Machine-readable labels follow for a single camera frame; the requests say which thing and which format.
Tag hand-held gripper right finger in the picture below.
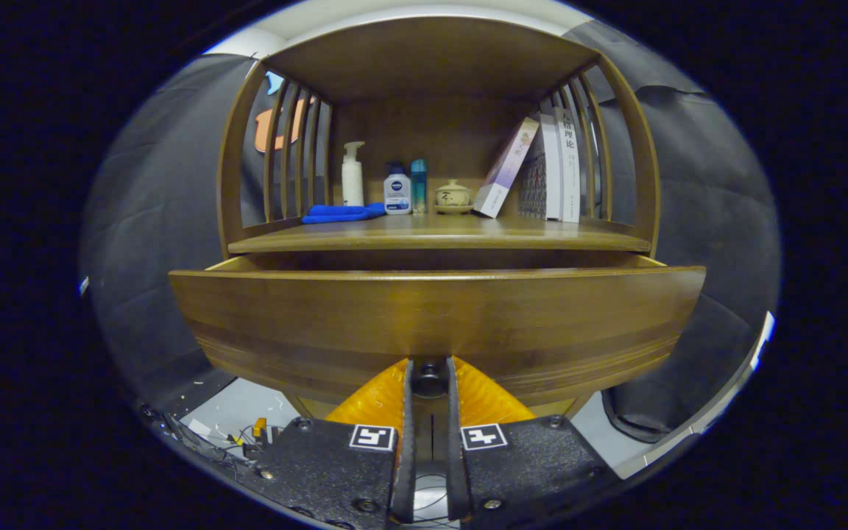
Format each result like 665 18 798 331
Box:
445 356 620 530

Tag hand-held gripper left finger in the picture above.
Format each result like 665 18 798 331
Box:
247 357 417 530

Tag wooden drawer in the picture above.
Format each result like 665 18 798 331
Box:
168 252 707 420

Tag wooden countertop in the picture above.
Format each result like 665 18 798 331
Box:
227 213 651 255

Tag wooden cabinet with slatted shelf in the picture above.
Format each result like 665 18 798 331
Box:
216 16 662 422

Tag blue folded cloth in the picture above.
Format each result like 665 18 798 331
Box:
301 203 386 225

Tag beige lidded teacup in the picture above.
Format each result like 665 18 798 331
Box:
435 180 473 215

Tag white bottle with blue cap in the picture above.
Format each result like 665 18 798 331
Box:
384 162 413 215

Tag slim teal bottle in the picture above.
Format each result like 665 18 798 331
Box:
411 159 428 214

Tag white pump bottle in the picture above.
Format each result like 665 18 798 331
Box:
341 141 366 208

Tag dark patterned book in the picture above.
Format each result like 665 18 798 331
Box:
517 132 548 219

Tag purple and white book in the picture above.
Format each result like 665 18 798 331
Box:
473 116 541 219

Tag plain white book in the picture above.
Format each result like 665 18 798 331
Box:
540 113 564 221

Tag white book with black characters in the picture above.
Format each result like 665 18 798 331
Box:
553 107 582 224

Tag white panel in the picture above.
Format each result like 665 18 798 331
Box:
752 311 776 372

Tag tangle of floor cables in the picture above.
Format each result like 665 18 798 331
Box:
141 401 285 472

